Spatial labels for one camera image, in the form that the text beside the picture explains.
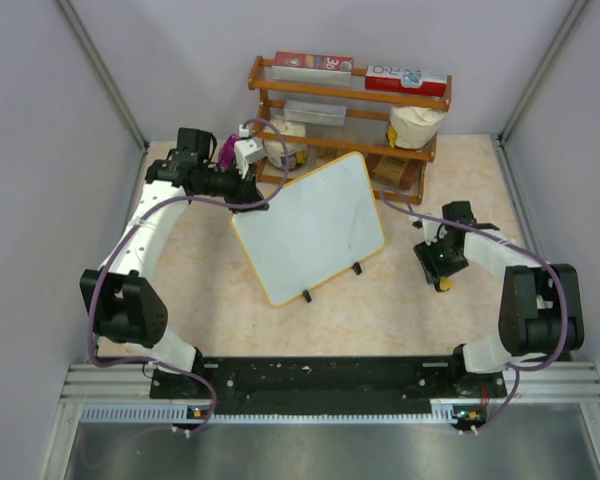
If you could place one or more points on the purple snack bag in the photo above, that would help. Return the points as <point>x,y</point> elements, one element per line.
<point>226,153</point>

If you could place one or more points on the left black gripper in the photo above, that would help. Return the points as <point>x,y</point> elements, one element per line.
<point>246,191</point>

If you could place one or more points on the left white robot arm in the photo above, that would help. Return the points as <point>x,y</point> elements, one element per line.
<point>121,302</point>

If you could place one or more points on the aluminium frame post left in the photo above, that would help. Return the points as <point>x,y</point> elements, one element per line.
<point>101,71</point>

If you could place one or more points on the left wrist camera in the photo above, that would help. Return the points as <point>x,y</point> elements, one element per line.
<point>247,150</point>

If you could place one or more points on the yellow framed whiteboard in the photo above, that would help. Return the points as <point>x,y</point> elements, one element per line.
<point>318,226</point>

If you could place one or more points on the red foil box left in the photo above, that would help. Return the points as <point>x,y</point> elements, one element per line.
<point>296,62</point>

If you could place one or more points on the white round tub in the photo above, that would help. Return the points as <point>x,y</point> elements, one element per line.
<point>297,151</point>

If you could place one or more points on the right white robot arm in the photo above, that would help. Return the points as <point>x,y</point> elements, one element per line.
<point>540,309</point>

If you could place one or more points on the red white box right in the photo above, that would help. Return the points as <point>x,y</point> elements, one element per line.
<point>405,81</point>

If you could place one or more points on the brown scouring pad pack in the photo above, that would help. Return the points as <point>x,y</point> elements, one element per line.
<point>400,173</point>

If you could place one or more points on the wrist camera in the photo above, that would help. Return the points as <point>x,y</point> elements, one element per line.
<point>247,150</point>
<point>433,231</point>

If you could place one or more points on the cream paper bag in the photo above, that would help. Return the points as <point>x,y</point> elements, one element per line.
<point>413,127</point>

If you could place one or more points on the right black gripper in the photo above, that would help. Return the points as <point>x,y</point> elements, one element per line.
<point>435,270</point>

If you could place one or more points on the aluminium frame post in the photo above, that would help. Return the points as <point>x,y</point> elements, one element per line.
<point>101,71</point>
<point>568,26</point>

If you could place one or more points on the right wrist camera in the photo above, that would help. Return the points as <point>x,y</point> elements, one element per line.
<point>433,231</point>

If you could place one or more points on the aluminium frame post right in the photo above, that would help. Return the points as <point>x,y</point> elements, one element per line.
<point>568,26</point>

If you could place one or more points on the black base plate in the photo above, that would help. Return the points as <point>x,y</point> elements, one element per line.
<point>329,385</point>

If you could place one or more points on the clear plastic box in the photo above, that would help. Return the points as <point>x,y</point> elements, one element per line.
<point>315,113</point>

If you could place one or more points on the yellow black eraser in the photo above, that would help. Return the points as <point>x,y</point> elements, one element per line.
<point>443,285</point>

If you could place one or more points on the orange wooden shelf rack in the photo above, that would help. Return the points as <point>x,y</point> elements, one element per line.
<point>364,122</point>

